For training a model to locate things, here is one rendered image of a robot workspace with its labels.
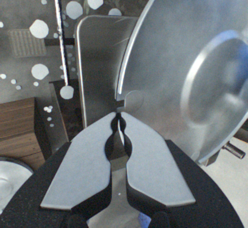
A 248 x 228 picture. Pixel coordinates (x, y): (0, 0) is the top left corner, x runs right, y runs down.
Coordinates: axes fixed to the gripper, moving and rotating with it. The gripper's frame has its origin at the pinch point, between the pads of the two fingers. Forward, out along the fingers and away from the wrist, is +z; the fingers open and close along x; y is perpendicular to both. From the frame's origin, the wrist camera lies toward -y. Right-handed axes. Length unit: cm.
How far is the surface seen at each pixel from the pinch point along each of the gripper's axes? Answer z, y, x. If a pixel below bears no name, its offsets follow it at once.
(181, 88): 4.5, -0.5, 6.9
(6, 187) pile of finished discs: 26, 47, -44
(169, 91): 3.8, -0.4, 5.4
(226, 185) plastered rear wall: 86, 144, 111
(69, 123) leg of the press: 29.6, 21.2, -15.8
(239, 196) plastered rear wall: 73, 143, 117
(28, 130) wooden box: 36, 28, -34
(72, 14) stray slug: 13.3, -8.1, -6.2
